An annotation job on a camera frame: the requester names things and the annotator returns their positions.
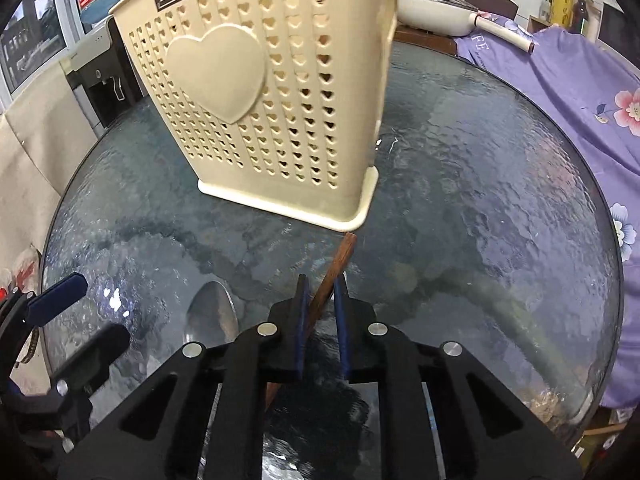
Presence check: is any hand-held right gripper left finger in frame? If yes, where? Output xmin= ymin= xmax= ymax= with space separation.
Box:
xmin=59 ymin=274 xmax=311 ymax=480

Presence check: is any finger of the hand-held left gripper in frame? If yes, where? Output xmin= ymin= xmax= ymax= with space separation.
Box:
xmin=47 ymin=324 xmax=132 ymax=411
xmin=0 ymin=272 xmax=89 ymax=366

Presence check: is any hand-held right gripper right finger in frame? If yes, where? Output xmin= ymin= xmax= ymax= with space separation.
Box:
xmin=332 ymin=274 xmax=583 ymax=480

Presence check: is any brown wooden chopstick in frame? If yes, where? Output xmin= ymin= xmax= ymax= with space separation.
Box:
xmin=265 ymin=232 xmax=358 ymax=411

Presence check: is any metal spoon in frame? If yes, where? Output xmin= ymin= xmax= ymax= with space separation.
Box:
xmin=183 ymin=281 xmax=240 ymax=348

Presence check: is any cream plastic utensil holder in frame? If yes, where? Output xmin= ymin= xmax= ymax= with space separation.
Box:
xmin=109 ymin=0 xmax=400 ymax=233

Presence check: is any white and red bag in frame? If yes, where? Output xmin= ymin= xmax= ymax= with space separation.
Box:
xmin=0 ymin=245 xmax=43 ymax=302

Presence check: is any white water dispenser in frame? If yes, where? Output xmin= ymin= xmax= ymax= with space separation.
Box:
xmin=60 ymin=25 xmax=146 ymax=138

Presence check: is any window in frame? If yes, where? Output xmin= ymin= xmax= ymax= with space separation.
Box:
xmin=0 ymin=0 xmax=69 ymax=106

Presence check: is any wooden counter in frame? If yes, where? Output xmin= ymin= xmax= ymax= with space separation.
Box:
xmin=395 ymin=25 xmax=458 ymax=57

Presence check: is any purple floral cloth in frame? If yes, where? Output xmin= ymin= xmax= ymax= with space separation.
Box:
xmin=452 ymin=20 xmax=640 ymax=409

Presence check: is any white frying pan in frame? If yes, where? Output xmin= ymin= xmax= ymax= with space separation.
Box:
xmin=395 ymin=0 xmax=536 ymax=54

